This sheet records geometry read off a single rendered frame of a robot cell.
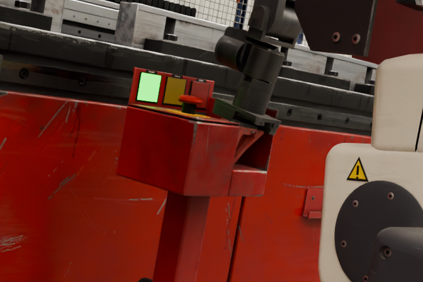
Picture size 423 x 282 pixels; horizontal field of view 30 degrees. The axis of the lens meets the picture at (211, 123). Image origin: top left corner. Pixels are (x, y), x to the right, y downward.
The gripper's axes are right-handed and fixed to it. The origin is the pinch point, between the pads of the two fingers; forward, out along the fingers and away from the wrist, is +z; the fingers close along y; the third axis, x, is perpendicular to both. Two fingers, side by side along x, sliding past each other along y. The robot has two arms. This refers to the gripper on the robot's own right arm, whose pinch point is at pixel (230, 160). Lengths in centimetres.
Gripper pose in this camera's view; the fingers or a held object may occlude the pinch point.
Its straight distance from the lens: 133.3
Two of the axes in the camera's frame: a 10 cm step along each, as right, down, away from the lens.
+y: -6.9, -3.3, 6.4
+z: -3.2, 9.4, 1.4
